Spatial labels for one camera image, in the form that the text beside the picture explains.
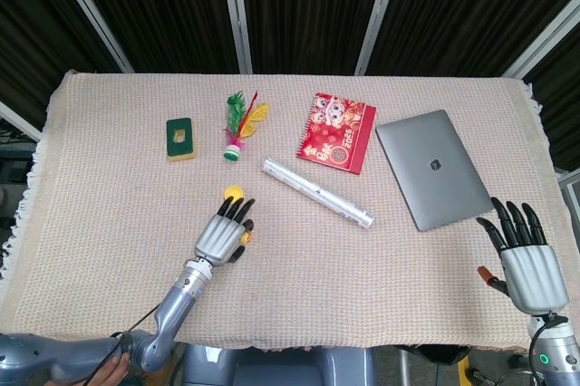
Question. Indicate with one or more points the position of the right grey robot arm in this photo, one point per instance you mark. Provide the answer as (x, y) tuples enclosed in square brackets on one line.
[(559, 354)]

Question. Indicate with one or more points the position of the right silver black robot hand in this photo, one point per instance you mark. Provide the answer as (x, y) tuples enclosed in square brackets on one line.
[(532, 273)]

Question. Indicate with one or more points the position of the green and yellow sponge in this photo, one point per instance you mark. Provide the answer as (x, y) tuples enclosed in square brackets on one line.
[(180, 139)]

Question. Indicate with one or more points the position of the clear plastic wrap roll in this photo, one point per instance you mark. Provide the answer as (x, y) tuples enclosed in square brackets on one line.
[(317, 193)]

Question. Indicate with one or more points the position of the red spiral desk calendar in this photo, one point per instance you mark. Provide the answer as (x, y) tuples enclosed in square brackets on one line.
[(337, 132)]

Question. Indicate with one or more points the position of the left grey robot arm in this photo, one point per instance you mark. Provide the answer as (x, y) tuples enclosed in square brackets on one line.
[(172, 309)]

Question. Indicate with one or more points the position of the beige woven tablecloth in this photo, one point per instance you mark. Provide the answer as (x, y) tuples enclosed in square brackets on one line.
[(317, 291)]

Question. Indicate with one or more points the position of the grey robot torso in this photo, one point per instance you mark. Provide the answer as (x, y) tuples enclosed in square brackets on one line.
[(272, 368)]

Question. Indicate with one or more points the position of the small yellow duck toy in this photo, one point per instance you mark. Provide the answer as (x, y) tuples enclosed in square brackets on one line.
[(247, 238)]

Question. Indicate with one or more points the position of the bare human hand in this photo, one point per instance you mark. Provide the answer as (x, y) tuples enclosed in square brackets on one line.
[(109, 370)]

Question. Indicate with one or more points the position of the yellow plastic half shell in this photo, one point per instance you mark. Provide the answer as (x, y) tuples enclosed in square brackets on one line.
[(234, 190)]

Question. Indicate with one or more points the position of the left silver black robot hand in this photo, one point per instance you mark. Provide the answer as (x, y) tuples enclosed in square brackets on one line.
[(219, 236)]

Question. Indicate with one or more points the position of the white metal frame post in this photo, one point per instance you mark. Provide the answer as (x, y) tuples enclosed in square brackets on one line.
[(235, 10), (90, 14), (18, 123), (544, 37), (378, 10)]

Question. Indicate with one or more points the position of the grey closed laptop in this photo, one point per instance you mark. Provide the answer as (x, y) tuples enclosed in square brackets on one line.
[(432, 168)]

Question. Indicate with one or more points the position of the colourful feather shuttlecock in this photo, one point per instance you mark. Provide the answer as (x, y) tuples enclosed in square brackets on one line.
[(232, 153)]

